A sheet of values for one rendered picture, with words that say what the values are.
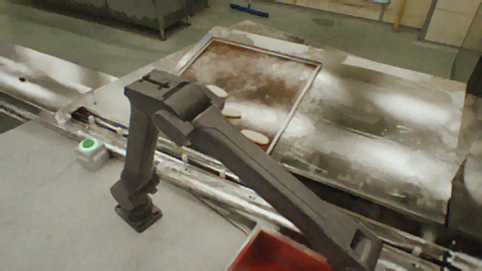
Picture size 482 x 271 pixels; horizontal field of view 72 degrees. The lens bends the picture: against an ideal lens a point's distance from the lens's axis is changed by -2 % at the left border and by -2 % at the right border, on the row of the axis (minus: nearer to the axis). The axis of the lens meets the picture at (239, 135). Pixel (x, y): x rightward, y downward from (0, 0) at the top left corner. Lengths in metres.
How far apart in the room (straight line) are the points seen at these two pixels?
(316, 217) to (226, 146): 0.18
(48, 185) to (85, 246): 0.28
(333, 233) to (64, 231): 0.75
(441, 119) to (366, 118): 0.24
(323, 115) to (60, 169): 0.89
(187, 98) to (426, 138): 0.83
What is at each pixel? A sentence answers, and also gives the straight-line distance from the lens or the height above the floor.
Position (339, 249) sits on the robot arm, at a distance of 0.56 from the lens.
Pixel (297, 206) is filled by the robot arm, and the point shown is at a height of 1.19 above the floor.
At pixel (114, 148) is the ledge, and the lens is 1.19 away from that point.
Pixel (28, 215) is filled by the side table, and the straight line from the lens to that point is 1.15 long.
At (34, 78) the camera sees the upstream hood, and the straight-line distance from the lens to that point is 1.59.
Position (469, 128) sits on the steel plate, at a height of 0.82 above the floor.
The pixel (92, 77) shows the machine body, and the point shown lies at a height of 0.82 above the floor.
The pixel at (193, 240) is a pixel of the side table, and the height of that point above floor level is 0.82.
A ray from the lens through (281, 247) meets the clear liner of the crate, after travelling 0.84.
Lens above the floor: 1.61
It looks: 40 degrees down
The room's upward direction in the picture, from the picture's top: straight up
